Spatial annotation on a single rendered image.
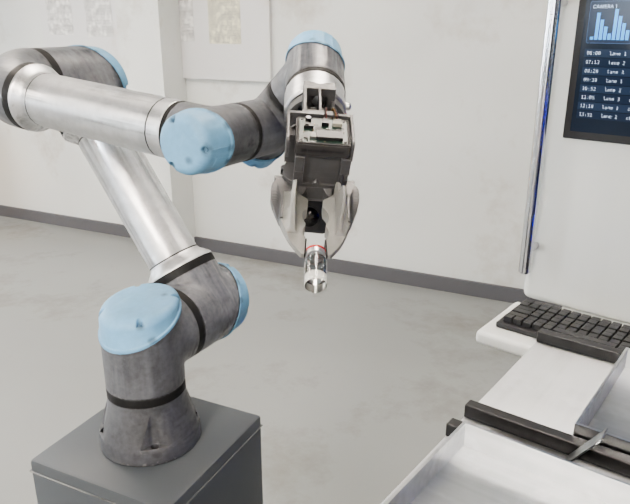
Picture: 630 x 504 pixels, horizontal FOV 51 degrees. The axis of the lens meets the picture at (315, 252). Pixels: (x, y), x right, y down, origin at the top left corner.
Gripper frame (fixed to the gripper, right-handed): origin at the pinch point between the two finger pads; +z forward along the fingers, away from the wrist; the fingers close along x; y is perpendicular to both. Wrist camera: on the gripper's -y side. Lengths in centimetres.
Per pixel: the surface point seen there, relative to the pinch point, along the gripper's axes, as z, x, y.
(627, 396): -5, 49, -32
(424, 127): -235, 72, -148
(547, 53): -70, 47, -14
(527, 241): -52, 50, -47
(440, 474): 10.2, 17.6, -26.7
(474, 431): 4.5, 22.6, -26.1
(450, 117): -233, 83, -139
